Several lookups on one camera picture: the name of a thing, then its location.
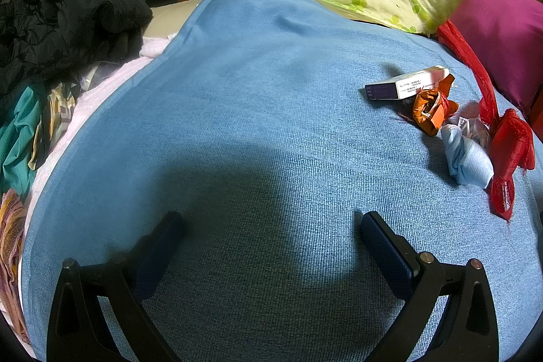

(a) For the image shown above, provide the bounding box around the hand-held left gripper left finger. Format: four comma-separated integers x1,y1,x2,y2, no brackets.
48,210,187,362

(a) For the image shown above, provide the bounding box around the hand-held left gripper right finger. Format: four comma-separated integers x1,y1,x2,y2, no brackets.
360,210,499,362

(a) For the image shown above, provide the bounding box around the light blue cloth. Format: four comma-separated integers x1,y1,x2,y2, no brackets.
440,123,495,190

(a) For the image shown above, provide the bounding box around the orange foil packet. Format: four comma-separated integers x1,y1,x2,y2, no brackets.
411,74,460,138

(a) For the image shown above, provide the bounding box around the red plastic bag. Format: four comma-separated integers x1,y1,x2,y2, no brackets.
437,20,536,221

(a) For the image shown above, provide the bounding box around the long white carton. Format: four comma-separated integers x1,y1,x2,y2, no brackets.
364,65,451,102

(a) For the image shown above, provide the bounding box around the pink patterned cloth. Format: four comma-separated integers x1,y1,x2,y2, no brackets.
0,190,28,343

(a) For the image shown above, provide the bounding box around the blue blanket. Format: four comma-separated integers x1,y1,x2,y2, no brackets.
20,0,543,362

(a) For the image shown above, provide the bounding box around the plaid cloth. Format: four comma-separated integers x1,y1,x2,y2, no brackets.
30,78,83,170

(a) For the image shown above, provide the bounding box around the teal garment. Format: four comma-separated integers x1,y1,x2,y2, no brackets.
0,84,47,193

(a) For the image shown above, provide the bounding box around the cream pillow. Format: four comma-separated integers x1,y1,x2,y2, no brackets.
142,0,210,40

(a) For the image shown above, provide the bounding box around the magenta pillow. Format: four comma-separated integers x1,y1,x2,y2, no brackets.
447,0,543,117

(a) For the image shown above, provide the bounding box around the black jacket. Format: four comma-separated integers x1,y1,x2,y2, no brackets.
0,0,153,95

